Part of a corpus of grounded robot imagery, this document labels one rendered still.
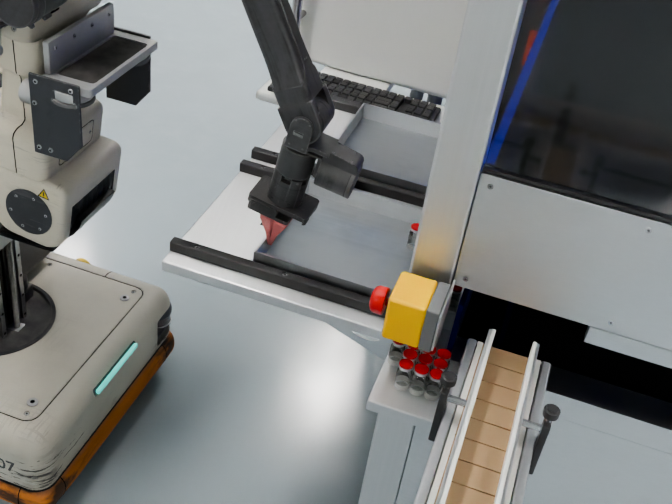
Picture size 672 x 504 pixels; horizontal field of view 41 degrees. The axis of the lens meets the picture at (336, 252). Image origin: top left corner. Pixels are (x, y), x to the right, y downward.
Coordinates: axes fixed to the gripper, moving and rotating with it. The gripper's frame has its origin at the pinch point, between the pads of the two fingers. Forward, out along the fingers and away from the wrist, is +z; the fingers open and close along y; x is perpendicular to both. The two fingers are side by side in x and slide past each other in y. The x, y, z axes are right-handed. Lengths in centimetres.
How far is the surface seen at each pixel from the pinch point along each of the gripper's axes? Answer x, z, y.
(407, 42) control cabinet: 89, -1, -1
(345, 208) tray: 18.7, 1.4, 7.6
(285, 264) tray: -5.5, -1.0, 4.6
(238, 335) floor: 68, 95, -15
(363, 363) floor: 74, 89, 22
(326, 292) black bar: -7.6, -1.1, 12.6
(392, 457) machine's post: -12.1, 22.2, 33.5
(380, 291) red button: -17.9, -14.5, 20.6
